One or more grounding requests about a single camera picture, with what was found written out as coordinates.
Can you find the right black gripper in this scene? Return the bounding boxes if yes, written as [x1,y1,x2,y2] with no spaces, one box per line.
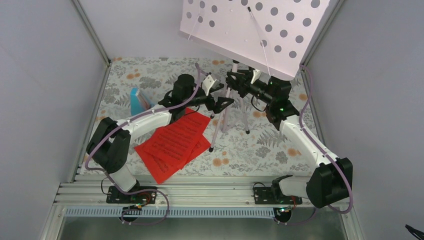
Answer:
[226,69,274,105]

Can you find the red sheet music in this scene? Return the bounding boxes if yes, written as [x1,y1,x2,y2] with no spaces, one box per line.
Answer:
[134,133,210,184]
[142,108,210,169]

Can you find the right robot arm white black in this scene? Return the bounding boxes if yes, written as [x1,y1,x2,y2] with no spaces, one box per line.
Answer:
[225,70,353,213]

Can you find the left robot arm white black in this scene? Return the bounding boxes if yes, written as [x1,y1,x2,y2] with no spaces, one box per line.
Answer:
[86,74,234,203]

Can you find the floral table mat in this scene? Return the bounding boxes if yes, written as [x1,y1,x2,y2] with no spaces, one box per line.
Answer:
[95,57,312,177]

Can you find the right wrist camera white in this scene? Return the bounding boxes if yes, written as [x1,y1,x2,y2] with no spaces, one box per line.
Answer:
[250,68,262,85]

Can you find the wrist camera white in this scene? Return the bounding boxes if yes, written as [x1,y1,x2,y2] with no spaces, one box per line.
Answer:
[250,68,262,85]
[201,73,221,96]

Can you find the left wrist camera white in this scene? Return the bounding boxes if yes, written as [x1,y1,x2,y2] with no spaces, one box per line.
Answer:
[201,73,221,96]

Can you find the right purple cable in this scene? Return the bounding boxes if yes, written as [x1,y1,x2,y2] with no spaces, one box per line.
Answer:
[298,64,355,226]

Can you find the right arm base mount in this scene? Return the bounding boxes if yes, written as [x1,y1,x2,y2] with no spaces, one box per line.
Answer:
[252,175,303,224]

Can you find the aluminium rail base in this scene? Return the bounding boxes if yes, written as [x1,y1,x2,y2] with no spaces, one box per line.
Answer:
[41,174,363,240]

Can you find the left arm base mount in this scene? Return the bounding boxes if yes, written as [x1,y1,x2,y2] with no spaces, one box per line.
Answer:
[101,185,158,222]

